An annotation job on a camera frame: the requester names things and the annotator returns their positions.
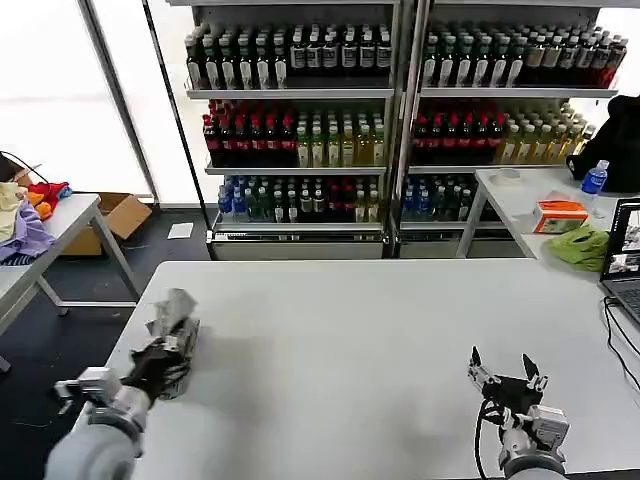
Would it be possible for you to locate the grey window post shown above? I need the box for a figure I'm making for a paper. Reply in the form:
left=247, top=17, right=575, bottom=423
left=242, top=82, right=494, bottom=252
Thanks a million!
left=78, top=0, right=162, bottom=206

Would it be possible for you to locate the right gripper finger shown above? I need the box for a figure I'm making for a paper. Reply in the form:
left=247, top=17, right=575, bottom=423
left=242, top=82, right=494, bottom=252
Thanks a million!
left=467, top=345, right=502, bottom=387
left=522, top=353, right=550, bottom=392

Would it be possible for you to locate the cream cloth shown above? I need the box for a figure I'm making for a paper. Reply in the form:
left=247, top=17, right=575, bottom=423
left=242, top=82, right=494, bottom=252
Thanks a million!
left=0, top=181, right=28, bottom=244

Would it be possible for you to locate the brown cardboard box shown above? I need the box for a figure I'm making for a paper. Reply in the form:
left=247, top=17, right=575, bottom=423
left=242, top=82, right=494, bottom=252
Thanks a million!
left=61, top=193, right=154, bottom=257

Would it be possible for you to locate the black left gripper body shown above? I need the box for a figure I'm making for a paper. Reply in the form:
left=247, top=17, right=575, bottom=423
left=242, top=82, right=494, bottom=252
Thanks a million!
left=128, top=343, right=174, bottom=402

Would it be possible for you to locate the white desk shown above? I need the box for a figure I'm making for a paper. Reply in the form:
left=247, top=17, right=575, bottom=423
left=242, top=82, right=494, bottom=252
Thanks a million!
left=457, top=167, right=640, bottom=282

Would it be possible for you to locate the grey printed t-shirt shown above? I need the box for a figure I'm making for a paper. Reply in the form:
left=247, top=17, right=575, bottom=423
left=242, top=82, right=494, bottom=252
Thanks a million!
left=144, top=287, right=202, bottom=401

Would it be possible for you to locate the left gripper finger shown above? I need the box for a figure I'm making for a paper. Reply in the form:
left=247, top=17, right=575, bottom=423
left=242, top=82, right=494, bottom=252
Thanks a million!
left=167, top=344, right=200, bottom=375
left=160, top=319, right=202, bottom=347

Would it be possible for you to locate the thin black pole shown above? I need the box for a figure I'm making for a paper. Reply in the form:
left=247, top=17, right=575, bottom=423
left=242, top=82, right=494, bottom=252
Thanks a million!
left=142, top=0, right=218, bottom=261

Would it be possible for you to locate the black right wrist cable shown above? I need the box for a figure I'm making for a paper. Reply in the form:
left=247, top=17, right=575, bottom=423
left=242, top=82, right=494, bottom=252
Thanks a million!
left=473, top=397, right=509, bottom=479

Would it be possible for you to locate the black bag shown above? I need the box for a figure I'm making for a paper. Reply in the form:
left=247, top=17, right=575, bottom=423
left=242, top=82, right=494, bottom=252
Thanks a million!
left=565, top=94, right=640, bottom=194

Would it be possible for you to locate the green cloth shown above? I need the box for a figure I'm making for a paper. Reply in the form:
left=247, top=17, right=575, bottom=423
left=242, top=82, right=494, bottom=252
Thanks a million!
left=544, top=224, right=610, bottom=273

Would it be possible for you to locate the blue-label water bottle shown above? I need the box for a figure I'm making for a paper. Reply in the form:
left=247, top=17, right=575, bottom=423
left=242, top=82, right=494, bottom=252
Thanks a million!
left=580, top=159, right=611, bottom=197

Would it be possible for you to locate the orange tissue box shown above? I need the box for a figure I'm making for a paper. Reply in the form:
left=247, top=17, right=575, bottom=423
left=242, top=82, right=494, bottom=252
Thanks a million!
left=532, top=200, right=590, bottom=235

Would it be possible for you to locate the orange cloth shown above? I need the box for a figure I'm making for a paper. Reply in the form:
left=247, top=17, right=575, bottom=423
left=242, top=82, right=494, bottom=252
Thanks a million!
left=25, top=191, right=55, bottom=222

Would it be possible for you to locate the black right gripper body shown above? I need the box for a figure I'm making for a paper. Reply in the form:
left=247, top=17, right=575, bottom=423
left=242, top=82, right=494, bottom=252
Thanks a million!
left=482, top=374, right=545, bottom=415

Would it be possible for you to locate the black laptop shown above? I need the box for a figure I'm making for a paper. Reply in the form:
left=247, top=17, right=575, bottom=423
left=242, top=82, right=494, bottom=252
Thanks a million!
left=598, top=197, right=640, bottom=326

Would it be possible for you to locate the purple cloth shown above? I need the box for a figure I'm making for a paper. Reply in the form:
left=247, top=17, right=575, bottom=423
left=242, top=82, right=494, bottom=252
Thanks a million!
left=0, top=199, right=56, bottom=265

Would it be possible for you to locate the black laptop cable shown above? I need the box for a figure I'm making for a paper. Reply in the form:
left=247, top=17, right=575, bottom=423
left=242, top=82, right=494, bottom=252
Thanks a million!
left=601, top=294, right=640, bottom=394

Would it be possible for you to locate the white side table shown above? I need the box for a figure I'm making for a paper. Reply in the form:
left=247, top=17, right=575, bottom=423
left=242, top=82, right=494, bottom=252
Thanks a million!
left=0, top=193, right=142, bottom=337

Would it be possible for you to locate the red cloth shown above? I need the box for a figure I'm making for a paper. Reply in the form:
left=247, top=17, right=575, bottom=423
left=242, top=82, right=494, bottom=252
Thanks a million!
left=27, top=181, right=71, bottom=209

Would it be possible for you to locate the shelf rack with bottles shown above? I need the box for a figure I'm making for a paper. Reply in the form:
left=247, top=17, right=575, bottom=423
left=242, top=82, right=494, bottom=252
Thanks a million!
left=165, top=0, right=402, bottom=261
left=400, top=0, right=629, bottom=259

